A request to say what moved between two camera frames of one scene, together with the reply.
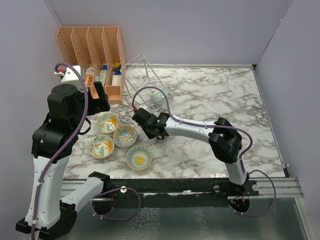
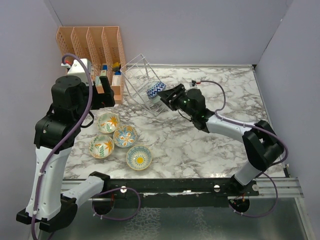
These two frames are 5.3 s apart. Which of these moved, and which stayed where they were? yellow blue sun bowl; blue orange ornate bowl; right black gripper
Moved: right black gripper
Stayed: blue orange ornate bowl; yellow blue sun bowl
